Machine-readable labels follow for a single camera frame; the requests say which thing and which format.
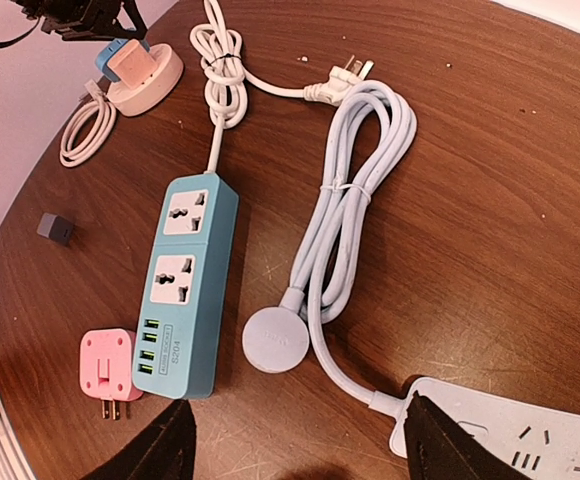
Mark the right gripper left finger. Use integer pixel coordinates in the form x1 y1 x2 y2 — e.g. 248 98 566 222
84 400 196 480

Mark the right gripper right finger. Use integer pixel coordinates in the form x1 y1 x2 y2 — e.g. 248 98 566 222
404 392 520 480

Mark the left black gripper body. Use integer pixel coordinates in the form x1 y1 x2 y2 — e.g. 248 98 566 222
17 0 148 41

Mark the blue plug adapter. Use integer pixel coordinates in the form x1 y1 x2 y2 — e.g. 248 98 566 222
93 37 136 86

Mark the small pink charger plug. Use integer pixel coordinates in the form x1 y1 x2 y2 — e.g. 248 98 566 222
107 39 157 90

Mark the blue-grey power strip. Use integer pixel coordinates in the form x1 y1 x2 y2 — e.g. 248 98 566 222
406 377 580 479

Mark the pink square plug adapter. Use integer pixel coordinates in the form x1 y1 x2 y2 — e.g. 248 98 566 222
79 328 143 421

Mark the teal power strip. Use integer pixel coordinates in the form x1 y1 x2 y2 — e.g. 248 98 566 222
132 173 239 399

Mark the small dark plug charger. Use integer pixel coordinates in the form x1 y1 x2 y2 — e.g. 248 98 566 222
36 212 74 246

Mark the white coiled cord left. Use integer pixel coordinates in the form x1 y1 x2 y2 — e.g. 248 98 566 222
58 79 119 169

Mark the white cord of teal strip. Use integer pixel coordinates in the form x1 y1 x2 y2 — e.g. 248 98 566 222
188 0 376 176

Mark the light blue bundled cord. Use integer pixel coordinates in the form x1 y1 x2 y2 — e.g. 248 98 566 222
241 79 419 416

